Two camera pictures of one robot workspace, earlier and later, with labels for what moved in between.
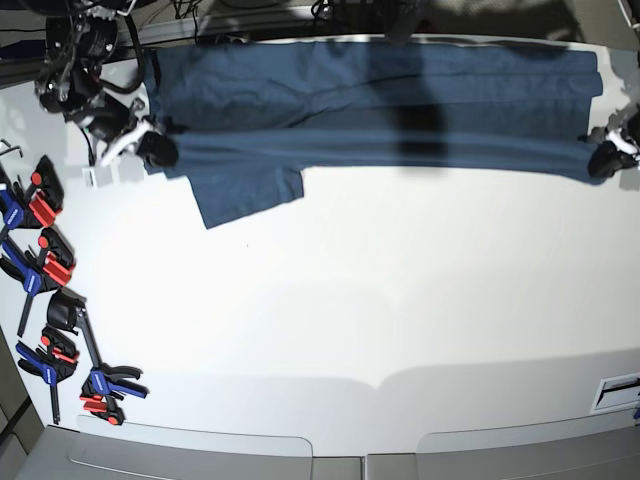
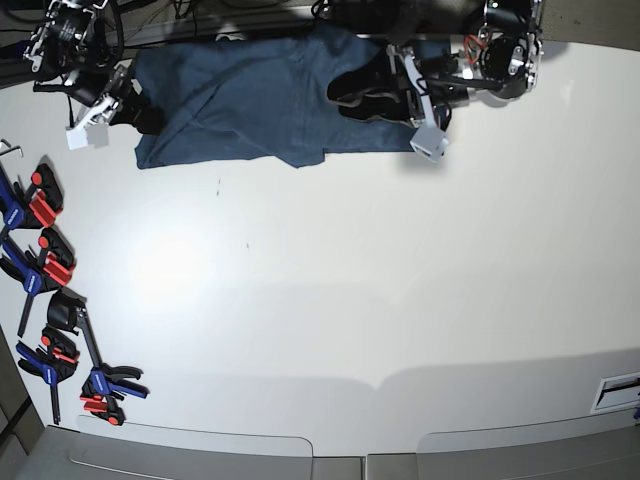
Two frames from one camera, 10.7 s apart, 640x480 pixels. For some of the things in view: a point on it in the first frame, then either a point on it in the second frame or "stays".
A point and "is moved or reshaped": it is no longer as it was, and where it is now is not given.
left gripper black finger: x=159 y=150 -> x=136 y=110
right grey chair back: x=596 y=449 stays
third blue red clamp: x=56 y=358 stays
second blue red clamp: x=37 y=271 stays
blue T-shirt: x=243 y=119 is moved or reshaped
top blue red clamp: x=34 y=208 stays
